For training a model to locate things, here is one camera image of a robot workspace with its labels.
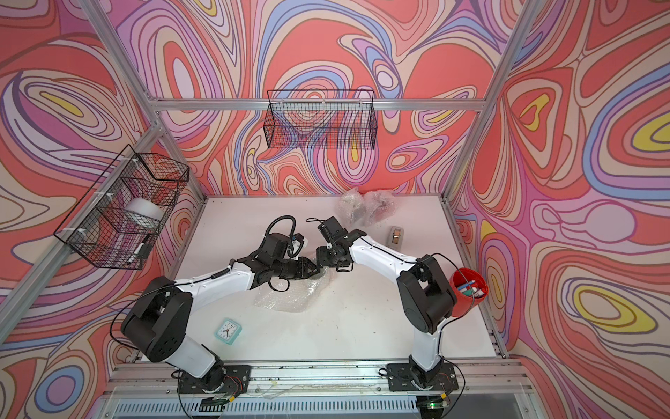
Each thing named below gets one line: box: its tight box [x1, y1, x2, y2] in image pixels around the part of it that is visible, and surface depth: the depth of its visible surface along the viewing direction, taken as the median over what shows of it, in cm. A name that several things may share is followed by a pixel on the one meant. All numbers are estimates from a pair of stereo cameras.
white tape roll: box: [124, 197, 165, 228], surface depth 73 cm
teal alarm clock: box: [213, 317, 243, 346], surface depth 82 cm
